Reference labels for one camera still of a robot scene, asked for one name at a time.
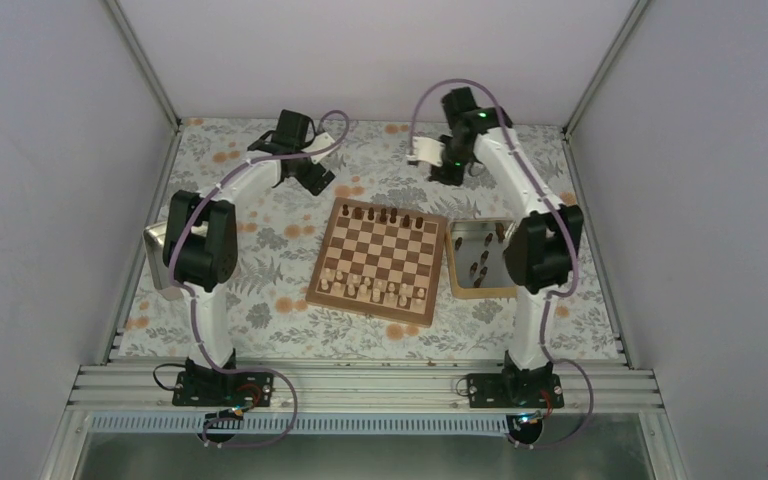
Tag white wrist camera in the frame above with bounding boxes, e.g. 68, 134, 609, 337
406, 137, 444, 167
305, 132, 336, 164

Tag aluminium rail frame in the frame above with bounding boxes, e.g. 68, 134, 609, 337
67, 361, 664, 414

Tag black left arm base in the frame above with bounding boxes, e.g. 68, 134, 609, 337
171, 369, 274, 409

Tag wooden chessboard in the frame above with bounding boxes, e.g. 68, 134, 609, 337
306, 198, 448, 328

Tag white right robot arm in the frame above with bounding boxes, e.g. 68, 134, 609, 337
429, 79, 584, 407

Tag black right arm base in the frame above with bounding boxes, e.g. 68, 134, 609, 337
465, 369, 565, 410

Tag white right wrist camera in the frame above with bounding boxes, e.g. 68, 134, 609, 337
406, 137, 444, 167

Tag floral table mat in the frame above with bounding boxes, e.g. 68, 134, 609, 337
118, 118, 621, 360

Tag metal tin under left arm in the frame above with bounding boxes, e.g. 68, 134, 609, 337
143, 221, 183, 301

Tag yellow metal tin box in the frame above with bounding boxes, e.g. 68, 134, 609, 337
445, 218, 516, 300

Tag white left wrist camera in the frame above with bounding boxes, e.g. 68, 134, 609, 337
305, 132, 336, 164

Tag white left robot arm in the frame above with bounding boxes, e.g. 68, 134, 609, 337
163, 110, 350, 405

